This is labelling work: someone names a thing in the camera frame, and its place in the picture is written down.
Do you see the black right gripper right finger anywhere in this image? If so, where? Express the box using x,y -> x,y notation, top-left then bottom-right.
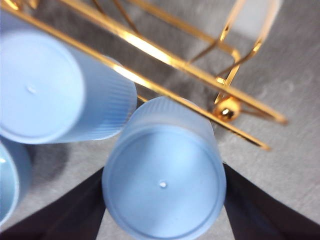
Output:
223,162 -> 320,240

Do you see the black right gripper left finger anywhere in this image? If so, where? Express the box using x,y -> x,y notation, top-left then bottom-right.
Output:
0,166 -> 107,240

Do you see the blue ribbed plastic cup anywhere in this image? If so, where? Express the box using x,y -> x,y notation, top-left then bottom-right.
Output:
0,11 -> 138,145
101,96 -> 228,240

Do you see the blue ribbed bowl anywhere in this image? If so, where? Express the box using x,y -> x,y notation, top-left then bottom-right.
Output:
0,136 -> 33,227

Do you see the gold wire cup rack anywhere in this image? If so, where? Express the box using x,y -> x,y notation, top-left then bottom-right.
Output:
0,0 -> 288,152

